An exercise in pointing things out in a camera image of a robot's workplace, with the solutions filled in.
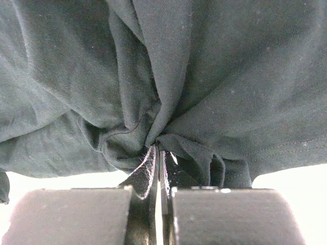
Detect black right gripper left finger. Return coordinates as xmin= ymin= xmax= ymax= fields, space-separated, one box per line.
xmin=7 ymin=146 xmax=156 ymax=244

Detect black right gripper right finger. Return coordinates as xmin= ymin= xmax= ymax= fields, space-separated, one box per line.
xmin=158 ymin=151 xmax=305 ymax=244

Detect black t shirt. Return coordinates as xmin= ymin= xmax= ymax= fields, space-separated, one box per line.
xmin=1 ymin=1 xmax=326 ymax=204

